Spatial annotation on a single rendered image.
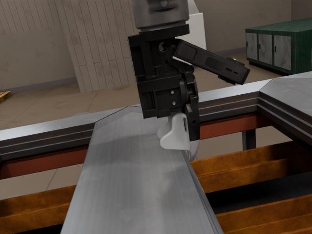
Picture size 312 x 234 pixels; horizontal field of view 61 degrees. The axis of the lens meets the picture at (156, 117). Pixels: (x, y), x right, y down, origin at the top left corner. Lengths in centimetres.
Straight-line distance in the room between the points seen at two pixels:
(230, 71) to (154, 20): 13
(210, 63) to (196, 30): 537
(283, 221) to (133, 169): 32
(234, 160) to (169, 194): 40
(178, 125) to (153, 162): 9
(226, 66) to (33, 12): 655
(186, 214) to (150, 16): 25
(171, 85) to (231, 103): 40
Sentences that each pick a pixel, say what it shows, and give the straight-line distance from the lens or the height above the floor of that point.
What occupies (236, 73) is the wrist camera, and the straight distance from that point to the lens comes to 39.
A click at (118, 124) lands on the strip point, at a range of 66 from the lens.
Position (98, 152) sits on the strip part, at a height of 87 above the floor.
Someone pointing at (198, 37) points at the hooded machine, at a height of 59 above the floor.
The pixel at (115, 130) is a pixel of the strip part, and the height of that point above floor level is 87.
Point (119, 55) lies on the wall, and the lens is 515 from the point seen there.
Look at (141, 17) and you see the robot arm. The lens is 36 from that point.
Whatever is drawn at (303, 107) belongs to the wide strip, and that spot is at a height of 87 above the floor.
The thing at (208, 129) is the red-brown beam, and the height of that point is 78.
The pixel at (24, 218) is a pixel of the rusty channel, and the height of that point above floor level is 71.
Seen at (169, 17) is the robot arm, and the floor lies 109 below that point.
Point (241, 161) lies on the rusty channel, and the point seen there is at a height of 70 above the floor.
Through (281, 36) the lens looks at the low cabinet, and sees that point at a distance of 426.
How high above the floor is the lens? 109
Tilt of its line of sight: 20 degrees down
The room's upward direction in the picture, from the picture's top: 10 degrees counter-clockwise
